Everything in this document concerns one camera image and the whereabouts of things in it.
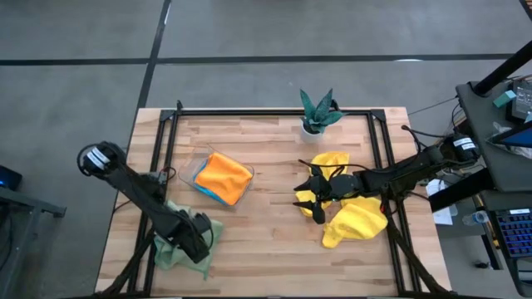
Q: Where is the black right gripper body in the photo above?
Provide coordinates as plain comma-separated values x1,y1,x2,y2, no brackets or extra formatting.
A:
308,167,363,226

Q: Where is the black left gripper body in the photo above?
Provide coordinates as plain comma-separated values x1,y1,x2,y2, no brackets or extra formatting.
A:
175,212,214,265

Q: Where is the green microfiber towel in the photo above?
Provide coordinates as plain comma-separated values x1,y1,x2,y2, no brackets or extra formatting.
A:
153,199,225,281

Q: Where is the blue microfiber towel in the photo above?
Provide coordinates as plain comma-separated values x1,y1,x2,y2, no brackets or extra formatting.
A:
191,159,229,207

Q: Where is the orange microfiber towel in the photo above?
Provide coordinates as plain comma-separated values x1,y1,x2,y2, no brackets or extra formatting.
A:
194,151,254,207

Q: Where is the yellow microfiber towel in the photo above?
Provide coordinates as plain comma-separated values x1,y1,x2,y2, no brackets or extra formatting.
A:
322,195,389,250
295,150,352,218

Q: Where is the white plant pot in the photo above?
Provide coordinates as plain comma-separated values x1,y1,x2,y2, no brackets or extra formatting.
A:
299,121,325,145

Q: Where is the clear plastic tray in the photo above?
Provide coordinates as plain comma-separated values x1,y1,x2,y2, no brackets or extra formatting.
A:
178,142,256,209

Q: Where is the green succulent plant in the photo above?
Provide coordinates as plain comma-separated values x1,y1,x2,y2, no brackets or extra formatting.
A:
299,87,347,135

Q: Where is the white paper sheet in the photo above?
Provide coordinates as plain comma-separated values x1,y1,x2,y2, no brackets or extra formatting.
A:
425,178,459,227

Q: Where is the clear water bottle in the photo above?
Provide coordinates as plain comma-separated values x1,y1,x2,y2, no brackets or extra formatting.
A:
461,209,492,227

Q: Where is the black equipment cart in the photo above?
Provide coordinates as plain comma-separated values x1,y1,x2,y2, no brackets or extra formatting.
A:
427,39,532,298

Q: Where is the grey metal stand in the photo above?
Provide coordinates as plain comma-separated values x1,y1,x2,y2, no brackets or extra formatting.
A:
0,185,68,218

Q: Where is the keyboard with blue keys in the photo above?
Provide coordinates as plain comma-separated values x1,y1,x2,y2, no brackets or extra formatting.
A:
493,208,532,259

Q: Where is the tablet with blue screen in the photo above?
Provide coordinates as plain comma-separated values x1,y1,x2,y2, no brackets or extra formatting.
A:
487,121,532,150

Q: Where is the teal box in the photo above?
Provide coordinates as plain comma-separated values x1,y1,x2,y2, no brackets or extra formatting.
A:
492,89,518,109

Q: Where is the black device with blue light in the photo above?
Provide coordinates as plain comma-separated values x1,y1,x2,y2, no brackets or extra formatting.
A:
0,164,23,193

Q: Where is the black electronics box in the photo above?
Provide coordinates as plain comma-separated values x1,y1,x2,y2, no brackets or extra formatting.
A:
510,80,532,122

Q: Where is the black aluminium table frame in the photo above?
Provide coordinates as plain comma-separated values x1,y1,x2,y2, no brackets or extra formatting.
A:
95,99,452,298

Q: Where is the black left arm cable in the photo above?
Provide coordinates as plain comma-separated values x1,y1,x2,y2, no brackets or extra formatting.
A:
76,142,215,250

